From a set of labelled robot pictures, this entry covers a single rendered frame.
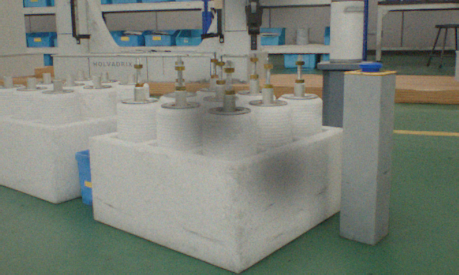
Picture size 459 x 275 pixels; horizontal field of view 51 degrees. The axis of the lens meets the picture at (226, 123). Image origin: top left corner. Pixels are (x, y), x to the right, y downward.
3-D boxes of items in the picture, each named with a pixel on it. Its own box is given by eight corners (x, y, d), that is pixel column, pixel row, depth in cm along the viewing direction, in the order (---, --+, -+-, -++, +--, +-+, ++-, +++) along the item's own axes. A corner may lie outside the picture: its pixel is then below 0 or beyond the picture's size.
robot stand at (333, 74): (321, 155, 156) (323, 61, 150) (368, 157, 151) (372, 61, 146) (314, 166, 142) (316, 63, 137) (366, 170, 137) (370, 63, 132)
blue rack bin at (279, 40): (257, 45, 614) (257, 28, 611) (286, 44, 603) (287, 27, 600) (246, 46, 567) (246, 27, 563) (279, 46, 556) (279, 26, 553)
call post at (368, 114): (354, 225, 98) (360, 71, 92) (388, 233, 94) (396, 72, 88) (338, 237, 92) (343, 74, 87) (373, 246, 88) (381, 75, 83)
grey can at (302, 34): (297, 45, 576) (297, 29, 573) (310, 45, 571) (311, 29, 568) (294, 45, 562) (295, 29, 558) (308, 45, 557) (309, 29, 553)
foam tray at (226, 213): (213, 177, 132) (212, 112, 129) (345, 207, 108) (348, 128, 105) (93, 220, 103) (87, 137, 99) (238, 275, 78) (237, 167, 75)
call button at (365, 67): (364, 73, 90) (365, 61, 90) (385, 74, 88) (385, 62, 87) (354, 74, 87) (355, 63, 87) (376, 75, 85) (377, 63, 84)
